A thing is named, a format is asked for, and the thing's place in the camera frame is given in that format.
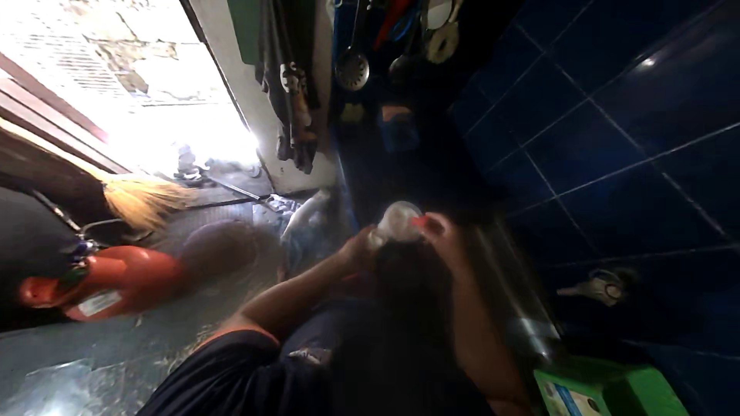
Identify round brown basin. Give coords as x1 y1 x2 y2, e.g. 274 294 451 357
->
180 220 259 280

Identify beige ring-shaped hanging item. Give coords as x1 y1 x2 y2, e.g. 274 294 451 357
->
425 21 461 65

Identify person's right forearm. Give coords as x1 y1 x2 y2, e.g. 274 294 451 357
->
448 263 531 416

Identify person's right hand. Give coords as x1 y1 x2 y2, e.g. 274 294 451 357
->
413 211 467 272

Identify dark hanging cloths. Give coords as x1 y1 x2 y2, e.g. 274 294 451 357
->
256 0 320 175

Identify orange plastic container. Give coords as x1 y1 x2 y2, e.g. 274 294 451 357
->
20 245 187 322

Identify white round cup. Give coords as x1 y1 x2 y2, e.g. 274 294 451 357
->
378 200 424 243

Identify person's body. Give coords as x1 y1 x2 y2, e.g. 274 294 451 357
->
136 243 498 416

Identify bright doorway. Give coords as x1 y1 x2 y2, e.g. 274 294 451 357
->
0 0 260 179

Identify green plastic basin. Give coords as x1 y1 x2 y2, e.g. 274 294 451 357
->
533 358 690 416

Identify person's left hand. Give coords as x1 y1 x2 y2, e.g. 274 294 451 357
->
339 224 385 273

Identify dark ladle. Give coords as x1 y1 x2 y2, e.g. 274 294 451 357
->
388 23 422 84

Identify red hanging utensil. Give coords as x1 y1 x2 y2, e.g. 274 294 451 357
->
374 0 414 51

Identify metal slotted skimmer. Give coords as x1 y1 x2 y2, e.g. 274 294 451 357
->
334 0 371 92

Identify blue pouch with orange top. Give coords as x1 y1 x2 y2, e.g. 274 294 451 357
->
379 104 420 153

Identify whitish blue cloth sack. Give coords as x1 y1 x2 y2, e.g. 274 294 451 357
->
280 190 342 275

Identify person's left forearm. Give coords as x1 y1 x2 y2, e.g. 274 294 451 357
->
199 248 359 350

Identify wall tap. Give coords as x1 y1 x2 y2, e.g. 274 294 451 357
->
556 268 626 307

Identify straw broom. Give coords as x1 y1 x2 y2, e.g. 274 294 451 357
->
0 117 196 233

